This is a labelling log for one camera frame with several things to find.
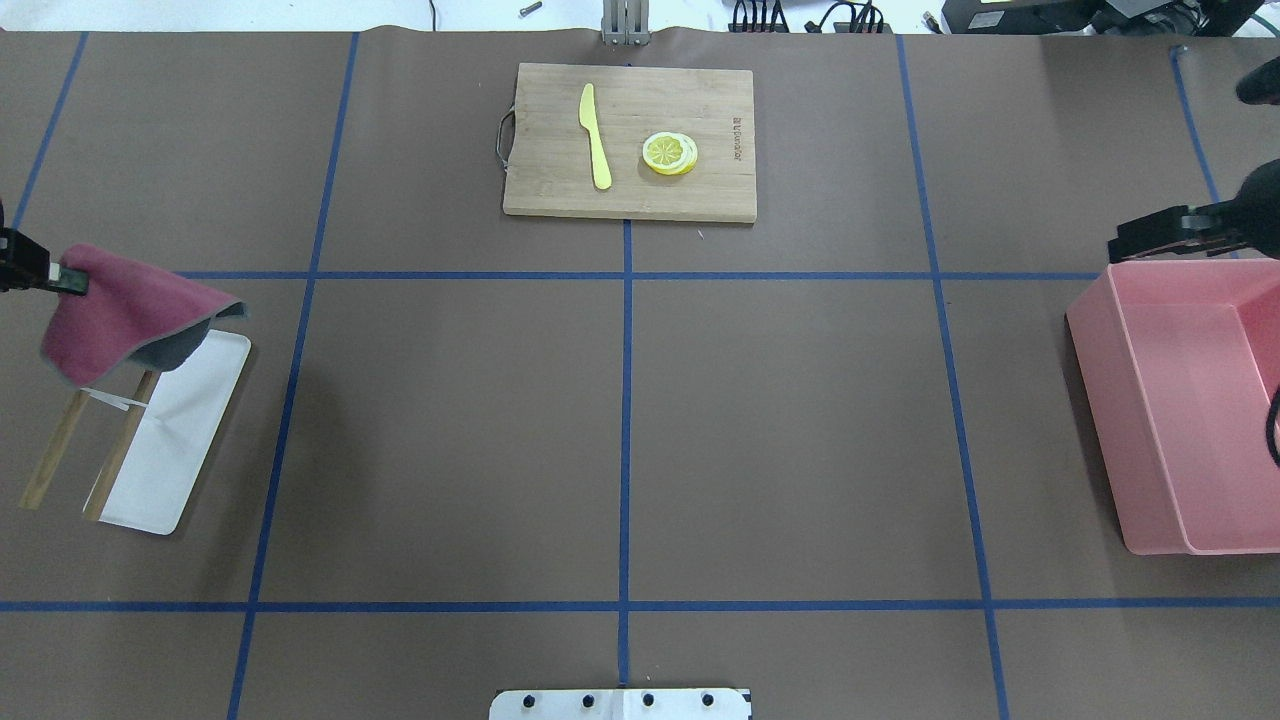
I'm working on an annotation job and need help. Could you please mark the yellow lemon slices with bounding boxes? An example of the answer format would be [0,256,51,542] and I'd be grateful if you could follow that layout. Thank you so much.
[641,131,699,176]

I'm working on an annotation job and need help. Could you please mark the black robot arm edge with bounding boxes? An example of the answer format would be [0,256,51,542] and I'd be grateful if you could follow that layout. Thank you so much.
[1106,45,1279,264]

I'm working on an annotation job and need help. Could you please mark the white rectangular tray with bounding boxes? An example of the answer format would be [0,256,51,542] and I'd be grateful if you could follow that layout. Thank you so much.
[83,331,252,536]

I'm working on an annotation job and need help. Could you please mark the red and grey cloth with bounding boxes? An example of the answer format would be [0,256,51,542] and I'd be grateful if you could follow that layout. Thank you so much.
[40,243,248,387]

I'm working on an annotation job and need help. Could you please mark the bamboo cutting board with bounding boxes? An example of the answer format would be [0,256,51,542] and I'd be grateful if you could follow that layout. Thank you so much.
[503,63,758,224]

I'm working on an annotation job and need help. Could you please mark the aluminium frame post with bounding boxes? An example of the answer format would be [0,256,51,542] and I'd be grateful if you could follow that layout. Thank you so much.
[600,0,652,46]

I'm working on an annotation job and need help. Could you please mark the white metal base plate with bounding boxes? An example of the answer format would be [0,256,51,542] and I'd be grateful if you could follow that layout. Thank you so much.
[488,688,754,719]

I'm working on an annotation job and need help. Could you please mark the pink plastic bin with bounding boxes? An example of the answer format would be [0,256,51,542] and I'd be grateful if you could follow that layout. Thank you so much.
[1066,259,1279,555]

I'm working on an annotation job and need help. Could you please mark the black monitor base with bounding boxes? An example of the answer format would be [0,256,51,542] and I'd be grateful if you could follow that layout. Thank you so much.
[941,1,1267,37]

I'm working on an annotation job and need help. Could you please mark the black cable bundle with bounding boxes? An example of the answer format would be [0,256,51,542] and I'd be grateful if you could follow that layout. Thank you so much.
[728,0,893,35]

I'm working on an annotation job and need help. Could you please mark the yellow plastic knife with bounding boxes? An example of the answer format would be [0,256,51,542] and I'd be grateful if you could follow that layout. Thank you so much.
[577,82,613,191]

